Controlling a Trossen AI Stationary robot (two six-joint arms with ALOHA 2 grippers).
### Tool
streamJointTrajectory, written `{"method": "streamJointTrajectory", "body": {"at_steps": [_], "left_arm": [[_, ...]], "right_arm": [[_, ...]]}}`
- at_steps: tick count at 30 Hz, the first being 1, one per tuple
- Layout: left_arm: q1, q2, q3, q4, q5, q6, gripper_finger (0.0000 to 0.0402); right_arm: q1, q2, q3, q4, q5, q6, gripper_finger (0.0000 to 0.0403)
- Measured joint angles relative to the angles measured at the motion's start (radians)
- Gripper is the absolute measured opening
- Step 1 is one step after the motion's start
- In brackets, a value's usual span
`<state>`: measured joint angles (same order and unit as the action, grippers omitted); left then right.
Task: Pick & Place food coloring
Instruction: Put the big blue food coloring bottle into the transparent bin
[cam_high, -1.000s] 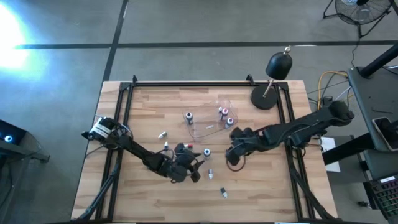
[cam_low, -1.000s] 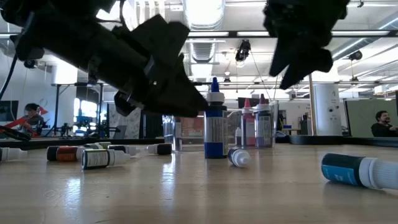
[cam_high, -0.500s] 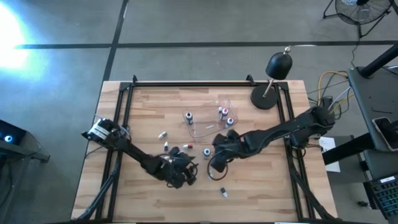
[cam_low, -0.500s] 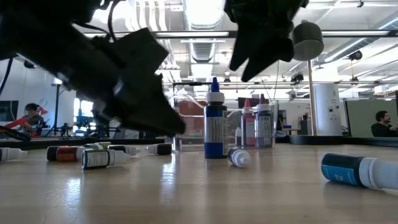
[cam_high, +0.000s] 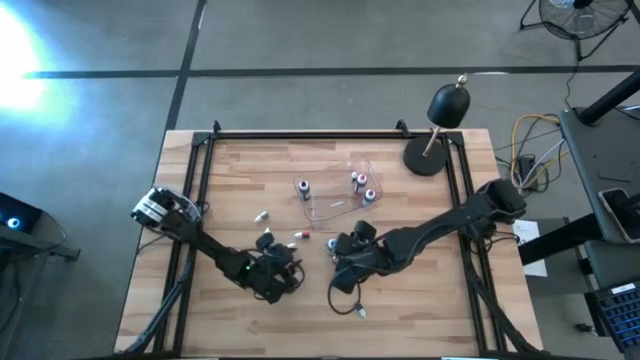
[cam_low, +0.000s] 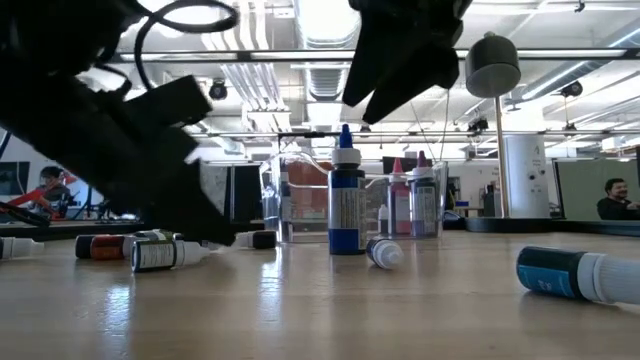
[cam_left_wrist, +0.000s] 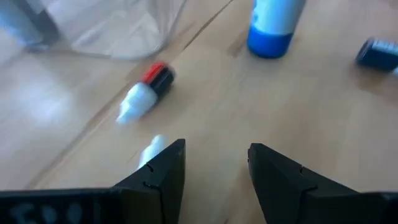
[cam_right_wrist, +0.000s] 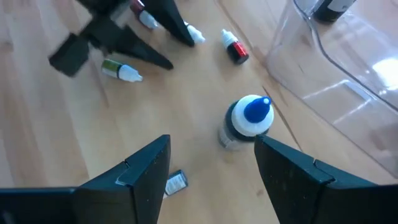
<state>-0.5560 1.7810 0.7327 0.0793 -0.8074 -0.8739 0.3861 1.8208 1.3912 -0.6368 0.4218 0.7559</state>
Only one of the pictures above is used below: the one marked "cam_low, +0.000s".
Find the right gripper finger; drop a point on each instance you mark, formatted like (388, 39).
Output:
(370, 60)
(420, 70)

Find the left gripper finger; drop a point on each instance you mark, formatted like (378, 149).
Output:
(165, 205)
(215, 215)

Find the small yellow-green dropper bottle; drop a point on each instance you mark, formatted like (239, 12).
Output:
(155, 234)

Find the small green-label dropper bottle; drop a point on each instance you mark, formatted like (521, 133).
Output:
(155, 256)

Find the small dark red dropper bottle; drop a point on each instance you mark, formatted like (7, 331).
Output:
(262, 240)

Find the small orange-label dropper bottle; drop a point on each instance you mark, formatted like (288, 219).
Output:
(107, 247)

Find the clear plastic bin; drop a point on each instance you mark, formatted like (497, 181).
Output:
(305, 200)

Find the small white-cap dropper bottle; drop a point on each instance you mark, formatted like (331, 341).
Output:
(20, 248)
(383, 220)
(386, 255)

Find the large blue food coloring bottle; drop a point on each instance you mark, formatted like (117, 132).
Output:
(347, 200)

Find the large violet food coloring bottle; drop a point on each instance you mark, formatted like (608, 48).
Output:
(425, 205)

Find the large pink food coloring bottle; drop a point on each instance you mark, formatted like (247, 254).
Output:
(401, 205)

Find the small teal-label dropper bottle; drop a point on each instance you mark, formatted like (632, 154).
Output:
(550, 274)

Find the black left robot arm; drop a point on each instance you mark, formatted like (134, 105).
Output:
(50, 30)

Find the grey patterned panel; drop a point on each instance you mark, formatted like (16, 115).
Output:
(217, 185)

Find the red articulated desk lamp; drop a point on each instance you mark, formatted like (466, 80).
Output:
(71, 179)

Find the person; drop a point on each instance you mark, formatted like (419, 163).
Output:
(617, 205)
(52, 190)

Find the black desk lamp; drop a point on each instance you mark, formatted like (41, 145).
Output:
(492, 65)

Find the black ceiling spotlight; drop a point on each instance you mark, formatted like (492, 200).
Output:
(571, 89)
(218, 91)
(478, 125)

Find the orange background panel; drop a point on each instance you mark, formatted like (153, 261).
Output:
(310, 185)

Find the white round column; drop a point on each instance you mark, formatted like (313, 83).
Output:
(527, 175)

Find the silver ceiling air duct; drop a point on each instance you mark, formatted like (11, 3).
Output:
(325, 30)

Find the dark wall screen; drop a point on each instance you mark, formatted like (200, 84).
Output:
(15, 177)

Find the black background stand frame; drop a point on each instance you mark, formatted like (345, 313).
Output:
(310, 135)

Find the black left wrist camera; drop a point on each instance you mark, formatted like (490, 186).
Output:
(175, 100)

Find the green partition wall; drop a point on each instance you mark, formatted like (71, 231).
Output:
(575, 190)

